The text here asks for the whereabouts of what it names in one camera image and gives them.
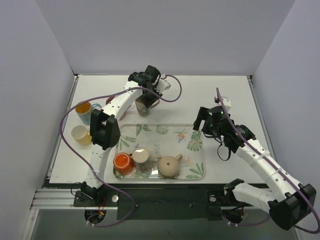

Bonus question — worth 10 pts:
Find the cream floral mug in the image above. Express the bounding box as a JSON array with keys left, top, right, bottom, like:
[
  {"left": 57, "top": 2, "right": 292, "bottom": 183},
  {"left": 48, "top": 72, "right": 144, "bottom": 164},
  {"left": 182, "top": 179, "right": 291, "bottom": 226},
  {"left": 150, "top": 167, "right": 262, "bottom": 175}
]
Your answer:
[{"left": 135, "top": 98, "right": 160, "bottom": 118}]

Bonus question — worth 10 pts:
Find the beige round teapot mug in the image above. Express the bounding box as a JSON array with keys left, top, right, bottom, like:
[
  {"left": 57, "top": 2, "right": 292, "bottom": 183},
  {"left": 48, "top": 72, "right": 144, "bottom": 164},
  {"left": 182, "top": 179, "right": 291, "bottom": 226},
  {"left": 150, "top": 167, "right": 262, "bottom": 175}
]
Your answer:
[{"left": 157, "top": 154, "right": 183, "bottom": 178}]

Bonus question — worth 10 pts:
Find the blue butterfly mug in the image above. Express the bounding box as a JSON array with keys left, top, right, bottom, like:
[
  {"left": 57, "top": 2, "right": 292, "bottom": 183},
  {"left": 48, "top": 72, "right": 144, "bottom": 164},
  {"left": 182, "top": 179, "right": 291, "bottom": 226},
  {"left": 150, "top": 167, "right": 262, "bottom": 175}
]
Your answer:
[{"left": 75, "top": 101, "right": 102, "bottom": 125}]

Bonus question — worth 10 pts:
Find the yellow mug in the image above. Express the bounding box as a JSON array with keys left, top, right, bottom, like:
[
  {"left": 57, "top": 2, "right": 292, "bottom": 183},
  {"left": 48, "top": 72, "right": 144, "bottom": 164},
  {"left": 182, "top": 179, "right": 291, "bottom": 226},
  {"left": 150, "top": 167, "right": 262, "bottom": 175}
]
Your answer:
[{"left": 71, "top": 125, "right": 92, "bottom": 146}]

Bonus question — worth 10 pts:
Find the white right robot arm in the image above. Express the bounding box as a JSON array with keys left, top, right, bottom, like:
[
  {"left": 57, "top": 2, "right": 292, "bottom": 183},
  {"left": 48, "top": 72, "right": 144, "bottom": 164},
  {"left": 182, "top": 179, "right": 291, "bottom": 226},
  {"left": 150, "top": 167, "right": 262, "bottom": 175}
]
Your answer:
[{"left": 193, "top": 105, "right": 317, "bottom": 230}]

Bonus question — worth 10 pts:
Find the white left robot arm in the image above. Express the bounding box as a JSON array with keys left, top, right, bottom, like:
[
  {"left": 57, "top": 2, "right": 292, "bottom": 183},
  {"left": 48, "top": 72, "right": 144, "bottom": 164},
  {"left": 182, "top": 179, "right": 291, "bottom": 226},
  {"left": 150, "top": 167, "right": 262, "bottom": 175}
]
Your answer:
[{"left": 81, "top": 65, "right": 168, "bottom": 206}]

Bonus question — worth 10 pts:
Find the cream coral pattern mug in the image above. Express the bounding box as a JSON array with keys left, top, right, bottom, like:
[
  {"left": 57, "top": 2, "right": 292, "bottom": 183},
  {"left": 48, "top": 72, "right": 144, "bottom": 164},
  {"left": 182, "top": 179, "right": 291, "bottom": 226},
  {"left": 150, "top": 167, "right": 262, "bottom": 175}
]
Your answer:
[{"left": 131, "top": 147, "right": 162, "bottom": 176}]

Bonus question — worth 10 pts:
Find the floral leaf serving tray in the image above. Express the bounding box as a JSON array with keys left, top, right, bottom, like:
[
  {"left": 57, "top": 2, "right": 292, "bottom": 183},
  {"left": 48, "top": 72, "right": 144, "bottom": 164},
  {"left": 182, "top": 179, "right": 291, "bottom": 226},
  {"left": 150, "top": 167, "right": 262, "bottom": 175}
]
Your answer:
[{"left": 113, "top": 123, "right": 206, "bottom": 181}]

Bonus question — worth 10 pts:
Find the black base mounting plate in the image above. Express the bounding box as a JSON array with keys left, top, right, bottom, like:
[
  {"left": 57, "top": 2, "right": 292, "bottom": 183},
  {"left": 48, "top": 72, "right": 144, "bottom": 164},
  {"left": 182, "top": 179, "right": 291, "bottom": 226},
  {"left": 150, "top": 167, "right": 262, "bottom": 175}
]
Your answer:
[{"left": 73, "top": 184, "right": 247, "bottom": 223}]

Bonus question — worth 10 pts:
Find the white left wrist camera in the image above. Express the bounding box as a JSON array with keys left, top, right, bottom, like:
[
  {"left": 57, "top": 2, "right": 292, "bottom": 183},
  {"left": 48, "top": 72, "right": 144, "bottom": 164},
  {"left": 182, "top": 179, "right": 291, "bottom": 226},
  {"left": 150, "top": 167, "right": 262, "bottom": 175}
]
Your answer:
[{"left": 157, "top": 79, "right": 171, "bottom": 93}]

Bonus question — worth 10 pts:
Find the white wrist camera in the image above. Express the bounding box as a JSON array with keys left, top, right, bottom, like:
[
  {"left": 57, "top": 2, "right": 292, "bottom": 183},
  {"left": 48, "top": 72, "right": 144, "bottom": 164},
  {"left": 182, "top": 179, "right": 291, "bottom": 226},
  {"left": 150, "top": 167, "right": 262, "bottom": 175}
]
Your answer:
[
  {"left": 217, "top": 96, "right": 232, "bottom": 112},
  {"left": 157, "top": 79, "right": 171, "bottom": 93}
]

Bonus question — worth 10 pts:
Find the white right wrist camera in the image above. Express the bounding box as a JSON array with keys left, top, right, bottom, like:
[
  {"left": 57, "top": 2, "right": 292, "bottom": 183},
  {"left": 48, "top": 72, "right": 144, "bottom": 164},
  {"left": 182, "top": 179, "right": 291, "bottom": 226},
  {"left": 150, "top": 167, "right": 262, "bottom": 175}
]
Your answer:
[{"left": 217, "top": 96, "right": 232, "bottom": 112}]

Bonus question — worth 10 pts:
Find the orange mug black handle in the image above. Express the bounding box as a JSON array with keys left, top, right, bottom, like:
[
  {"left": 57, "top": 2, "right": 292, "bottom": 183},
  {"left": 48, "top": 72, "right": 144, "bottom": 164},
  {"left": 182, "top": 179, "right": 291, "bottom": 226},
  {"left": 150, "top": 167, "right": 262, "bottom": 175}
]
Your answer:
[{"left": 113, "top": 152, "right": 135, "bottom": 175}]

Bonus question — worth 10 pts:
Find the aluminium frame rail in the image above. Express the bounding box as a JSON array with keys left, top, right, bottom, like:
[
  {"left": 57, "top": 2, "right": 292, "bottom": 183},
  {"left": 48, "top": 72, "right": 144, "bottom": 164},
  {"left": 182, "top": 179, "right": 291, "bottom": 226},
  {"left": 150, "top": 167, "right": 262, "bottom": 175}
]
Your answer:
[{"left": 30, "top": 187, "right": 300, "bottom": 211}]

